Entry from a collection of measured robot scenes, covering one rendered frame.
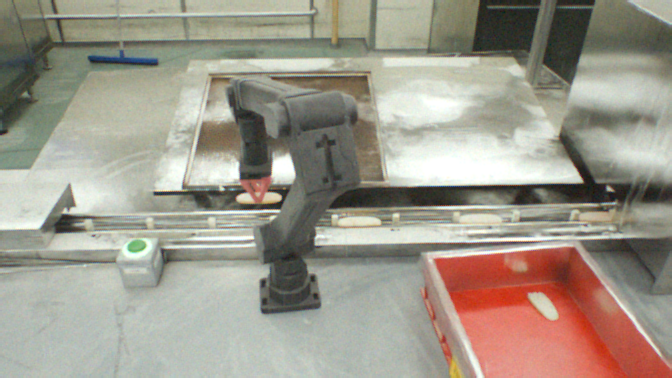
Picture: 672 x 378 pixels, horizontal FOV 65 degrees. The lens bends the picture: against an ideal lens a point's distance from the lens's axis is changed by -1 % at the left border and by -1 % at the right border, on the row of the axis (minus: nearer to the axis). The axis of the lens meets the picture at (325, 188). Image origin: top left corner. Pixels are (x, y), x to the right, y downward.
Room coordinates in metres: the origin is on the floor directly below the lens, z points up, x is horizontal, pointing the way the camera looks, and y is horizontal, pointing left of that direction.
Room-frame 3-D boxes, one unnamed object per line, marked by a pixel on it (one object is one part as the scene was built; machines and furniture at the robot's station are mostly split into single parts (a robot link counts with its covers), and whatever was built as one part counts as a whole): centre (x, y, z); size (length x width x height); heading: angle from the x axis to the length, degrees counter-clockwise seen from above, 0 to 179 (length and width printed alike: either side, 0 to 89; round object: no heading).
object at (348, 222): (0.97, -0.08, 0.86); 0.10 x 0.04 x 0.01; 92
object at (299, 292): (0.77, 0.07, 0.86); 0.12 x 0.09 x 0.08; 98
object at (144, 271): (0.83, 0.38, 0.84); 0.08 x 0.08 x 0.11; 2
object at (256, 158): (0.96, 0.15, 1.04); 0.10 x 0.07 x 0.07; 2
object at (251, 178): (0.96, 0.15, 0.97); 0.07 x 0.07 x 0.09; 2
